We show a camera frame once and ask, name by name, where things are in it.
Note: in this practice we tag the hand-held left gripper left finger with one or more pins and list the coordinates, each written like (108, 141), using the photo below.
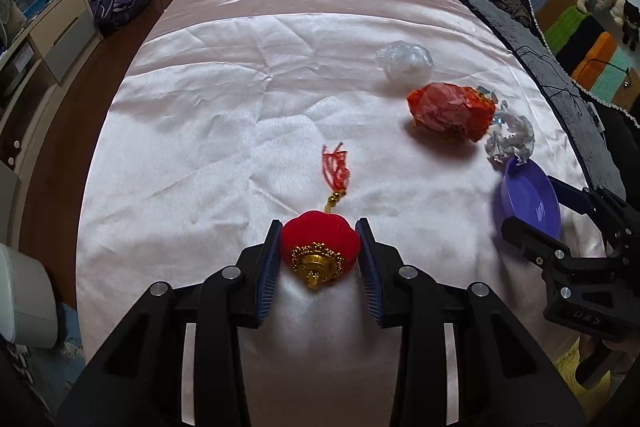
(267, 267)

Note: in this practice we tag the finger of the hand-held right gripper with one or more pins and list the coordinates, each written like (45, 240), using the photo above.
(530, 239)
(567, 197)

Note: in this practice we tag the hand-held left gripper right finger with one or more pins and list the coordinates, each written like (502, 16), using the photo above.
(371, 272)

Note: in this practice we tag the purple plate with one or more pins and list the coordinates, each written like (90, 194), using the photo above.
(530, 202)

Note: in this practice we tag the red lantern ornament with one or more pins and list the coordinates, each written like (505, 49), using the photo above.
(320, 239)

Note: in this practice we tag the black sofa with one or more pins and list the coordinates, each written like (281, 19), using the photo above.
(627, 157)

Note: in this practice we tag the crumpled white paper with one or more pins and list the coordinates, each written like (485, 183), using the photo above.
(510, 139)

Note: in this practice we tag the grey fluffy throw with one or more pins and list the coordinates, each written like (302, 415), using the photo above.
(550, 87)

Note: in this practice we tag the grey crumpled wrapper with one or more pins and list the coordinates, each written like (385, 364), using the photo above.
(486, 94)

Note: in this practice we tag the crumpled orange plastic bag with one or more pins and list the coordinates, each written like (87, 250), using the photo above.
(445, 109)

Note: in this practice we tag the pink satin table cloth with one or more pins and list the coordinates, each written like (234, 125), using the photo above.
(240, 107)

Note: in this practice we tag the striped crochet blanket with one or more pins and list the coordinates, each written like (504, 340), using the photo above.
(585, 32)

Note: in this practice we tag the dark cloth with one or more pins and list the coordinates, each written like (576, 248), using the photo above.
(510, 4)

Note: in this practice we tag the crumpled clear plastic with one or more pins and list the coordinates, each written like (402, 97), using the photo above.
(405, 61)

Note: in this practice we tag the purple bag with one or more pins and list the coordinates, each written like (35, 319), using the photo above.
(117, 2)

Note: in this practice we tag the beige television cabinet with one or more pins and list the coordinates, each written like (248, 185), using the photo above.
(55, 32)

